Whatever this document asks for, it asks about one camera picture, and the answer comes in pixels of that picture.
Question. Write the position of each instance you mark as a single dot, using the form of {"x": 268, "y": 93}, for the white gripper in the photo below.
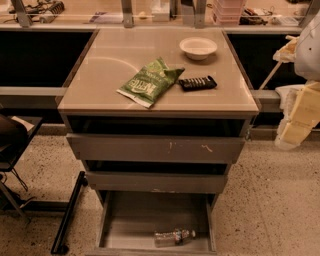
{"x": 308, "y": 53}

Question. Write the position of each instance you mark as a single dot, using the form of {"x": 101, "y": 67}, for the clear plastic water bottle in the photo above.
{"x": 177, "y": 237}

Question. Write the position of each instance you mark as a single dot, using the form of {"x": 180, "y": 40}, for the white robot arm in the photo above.
{"x": 307, "y": 61}

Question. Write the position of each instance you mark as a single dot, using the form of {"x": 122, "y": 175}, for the grey middle drawer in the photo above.
{"x": 156, "y": 182}

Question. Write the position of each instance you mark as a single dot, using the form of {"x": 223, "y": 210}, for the grey drawer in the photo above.
{"x": 156, "y": 182}
{"x": 130, "y": 219}
{"x": 146, "y": 148}

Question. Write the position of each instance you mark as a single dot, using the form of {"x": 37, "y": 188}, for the grey drawer cabinet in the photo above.
{"x": 156, "y": 170}

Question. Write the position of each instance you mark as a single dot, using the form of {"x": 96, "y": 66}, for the grey bottom drawer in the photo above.
{"x": 130, "y": 219}

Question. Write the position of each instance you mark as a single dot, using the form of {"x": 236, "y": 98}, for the grey top drawer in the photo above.
{"x": 146, "y": 148}

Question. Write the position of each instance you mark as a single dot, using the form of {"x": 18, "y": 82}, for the black snack bar wrapper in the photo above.
{"x": 200, "y": 83}

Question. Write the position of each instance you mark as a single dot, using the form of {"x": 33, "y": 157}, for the pink stacked bins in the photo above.
{"x": 227, "y": 12}

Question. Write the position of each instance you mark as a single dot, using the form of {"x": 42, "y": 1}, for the white paper bowl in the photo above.
{"x": 198, "y": 48}

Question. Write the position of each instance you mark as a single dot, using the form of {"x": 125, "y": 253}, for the green chip bag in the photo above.
{"x": 150, "y": 83}

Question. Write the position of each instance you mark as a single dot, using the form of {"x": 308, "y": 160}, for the black chair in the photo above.
{"x": 16, "y": 132}

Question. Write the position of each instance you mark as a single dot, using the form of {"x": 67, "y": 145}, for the black table leg base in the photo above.
{"x": 59, "y": 247}

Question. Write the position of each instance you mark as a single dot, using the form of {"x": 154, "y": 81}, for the white stick handle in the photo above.
{"x": 270, "y": 75}

